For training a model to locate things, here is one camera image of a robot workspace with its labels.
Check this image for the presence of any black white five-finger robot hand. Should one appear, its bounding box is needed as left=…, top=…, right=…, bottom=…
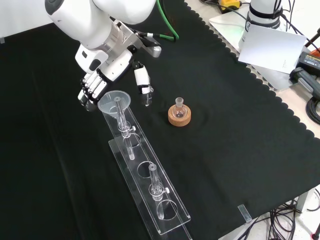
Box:
left=74, top=44, right=155, bottom=112

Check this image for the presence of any clear plastic funnel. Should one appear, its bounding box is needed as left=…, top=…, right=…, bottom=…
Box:
left=97, top=90, right=131, bottom=120

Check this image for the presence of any clear acrylic funnel stand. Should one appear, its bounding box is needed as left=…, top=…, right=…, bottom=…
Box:
left=101, top=96, right=193, bottom=240

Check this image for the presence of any small round-bottom glass flask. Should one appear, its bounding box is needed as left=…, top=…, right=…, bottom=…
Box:
left=173, top=97, right=189, bottom=120

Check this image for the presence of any yellow stop button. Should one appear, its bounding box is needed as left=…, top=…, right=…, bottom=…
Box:
left=219, top=0, right=243, bottom=14

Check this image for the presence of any black bench cloth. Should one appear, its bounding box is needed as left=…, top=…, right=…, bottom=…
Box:
left=0, top=0, right=320, bottom=240

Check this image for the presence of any pale white board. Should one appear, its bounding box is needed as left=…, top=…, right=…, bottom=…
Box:
left=237, top=22, right=307, bottom=74

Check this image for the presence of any black power adapter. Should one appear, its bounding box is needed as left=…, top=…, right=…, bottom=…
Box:
left=298, top=49, right=320, bottom=74

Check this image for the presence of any wrist camera with silver bracket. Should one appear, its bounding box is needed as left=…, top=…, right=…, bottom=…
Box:
left=116, top=21, right=162, bottom=59

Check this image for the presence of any green cable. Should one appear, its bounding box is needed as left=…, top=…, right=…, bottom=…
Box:
left=156, top=0, right=180, bottom=43

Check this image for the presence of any brown cork ring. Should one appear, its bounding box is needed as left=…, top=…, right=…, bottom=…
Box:
left=167, top=104, right=193, bottom=129

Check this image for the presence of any grey black handle tool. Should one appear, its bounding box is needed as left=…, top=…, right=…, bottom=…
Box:
left=289, top=66, right=320, bottom=99

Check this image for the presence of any black coiled cable bundle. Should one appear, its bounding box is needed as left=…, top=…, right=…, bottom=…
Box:
left=305, top=95, right=320, bottom=126

